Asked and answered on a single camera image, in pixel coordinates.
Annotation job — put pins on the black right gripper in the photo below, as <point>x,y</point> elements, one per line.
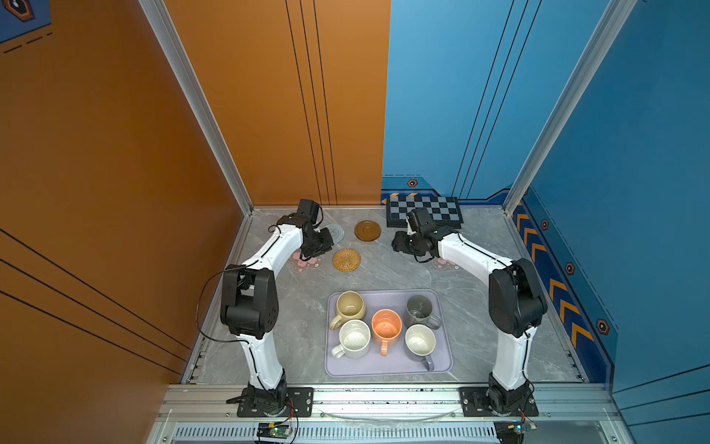
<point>398,243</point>

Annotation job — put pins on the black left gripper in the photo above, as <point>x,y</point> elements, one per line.
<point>327,245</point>

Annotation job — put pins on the woven rattan round coaster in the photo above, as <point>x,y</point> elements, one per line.
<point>346,260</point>

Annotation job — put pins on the brown wooden round coaster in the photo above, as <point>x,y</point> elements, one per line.
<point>367,231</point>

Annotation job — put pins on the pink flower silicone coaster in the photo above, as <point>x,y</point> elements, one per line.
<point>441,264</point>

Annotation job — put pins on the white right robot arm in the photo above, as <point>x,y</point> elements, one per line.
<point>516,305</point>

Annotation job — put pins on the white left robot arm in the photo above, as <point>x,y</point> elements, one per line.
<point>250,308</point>

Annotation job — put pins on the blue woven round coaster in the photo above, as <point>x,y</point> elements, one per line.
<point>336,231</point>

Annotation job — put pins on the black chessboard box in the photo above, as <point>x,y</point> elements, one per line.
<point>445,211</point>

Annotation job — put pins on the speckled grey mug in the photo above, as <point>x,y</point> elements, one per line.
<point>420,311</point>

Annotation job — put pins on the beige yellow mug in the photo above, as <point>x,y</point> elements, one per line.
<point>349,306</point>

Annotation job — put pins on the orange mug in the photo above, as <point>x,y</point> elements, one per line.
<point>386,326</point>

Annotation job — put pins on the lilac mug cream inside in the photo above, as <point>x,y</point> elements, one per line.
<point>420,344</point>

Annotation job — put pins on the white cream mug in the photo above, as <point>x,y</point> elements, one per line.
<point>354,340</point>

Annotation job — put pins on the lilac plastic tray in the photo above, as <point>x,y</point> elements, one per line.
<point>398,361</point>

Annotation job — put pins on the left green circuit board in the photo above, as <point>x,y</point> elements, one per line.
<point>273,431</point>

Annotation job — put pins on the green circuit board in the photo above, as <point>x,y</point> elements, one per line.
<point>273,431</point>
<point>513,432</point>

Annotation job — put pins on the right green circuit board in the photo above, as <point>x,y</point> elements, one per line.
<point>513,432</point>

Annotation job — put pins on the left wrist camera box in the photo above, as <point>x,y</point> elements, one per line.
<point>310,210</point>

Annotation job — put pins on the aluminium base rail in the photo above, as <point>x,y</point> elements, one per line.
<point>388,413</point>

